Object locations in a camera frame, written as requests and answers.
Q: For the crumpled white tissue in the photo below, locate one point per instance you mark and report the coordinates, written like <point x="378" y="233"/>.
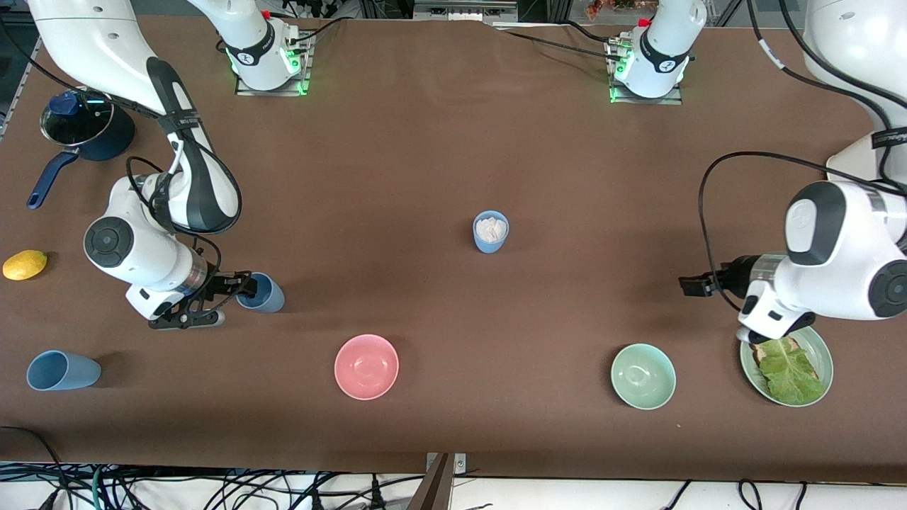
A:
<point x="491" y="229"/>

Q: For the blue plastic cup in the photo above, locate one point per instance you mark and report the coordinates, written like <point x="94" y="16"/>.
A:
<point x="273" y="301"/>
<point x="78" y="372"/>

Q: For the metal table clamp bracket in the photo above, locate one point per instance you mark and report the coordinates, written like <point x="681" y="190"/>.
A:
<point x="441" y="482"/>

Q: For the blue cup holding tissue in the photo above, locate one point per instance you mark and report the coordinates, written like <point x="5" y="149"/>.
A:
<point x="490" y="244"/>

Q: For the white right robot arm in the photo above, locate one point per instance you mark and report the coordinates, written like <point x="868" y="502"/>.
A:
<point x="92" y="42"/>

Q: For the yellow lemon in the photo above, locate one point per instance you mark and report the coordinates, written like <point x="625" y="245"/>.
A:
<point x="25" y="265"/>

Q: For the mint green bowl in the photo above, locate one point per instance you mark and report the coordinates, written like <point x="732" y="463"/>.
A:
<point x="643" y="376"/>

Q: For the aluminium table edge rail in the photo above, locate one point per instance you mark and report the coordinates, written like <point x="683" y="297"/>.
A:
<point x="18" y="85"/>

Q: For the pink bowl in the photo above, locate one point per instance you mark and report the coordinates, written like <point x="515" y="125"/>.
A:
<point x="366" y="367"/>

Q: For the dark blue saucepan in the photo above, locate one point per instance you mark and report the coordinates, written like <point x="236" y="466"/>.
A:
<point x="113" y="138"/>

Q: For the green lettuce leaf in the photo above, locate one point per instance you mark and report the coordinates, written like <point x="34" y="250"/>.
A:
<point x="790" y="375"/>

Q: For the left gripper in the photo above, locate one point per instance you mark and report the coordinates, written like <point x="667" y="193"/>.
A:
<point x="734" y="275"/>

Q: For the glass lid with blue knob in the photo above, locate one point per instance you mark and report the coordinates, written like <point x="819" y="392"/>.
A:
<point x="74" y="124"/>

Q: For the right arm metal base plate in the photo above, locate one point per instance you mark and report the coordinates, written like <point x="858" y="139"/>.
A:
<point x="306" y="71"/>

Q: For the toast slice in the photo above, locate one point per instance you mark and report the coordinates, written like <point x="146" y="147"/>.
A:
<point x="757" y="352"/>

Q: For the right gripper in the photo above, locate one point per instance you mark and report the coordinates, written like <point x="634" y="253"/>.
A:
<point x="218" y="283"/>

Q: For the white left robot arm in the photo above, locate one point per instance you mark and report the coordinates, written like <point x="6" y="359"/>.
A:
<point x="850" y="269"/>

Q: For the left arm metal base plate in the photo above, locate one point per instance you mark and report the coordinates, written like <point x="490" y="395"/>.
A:
<point x="677" y="98"/>

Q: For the green plate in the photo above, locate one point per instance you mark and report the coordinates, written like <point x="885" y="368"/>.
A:
<point x="825" y="365"/>

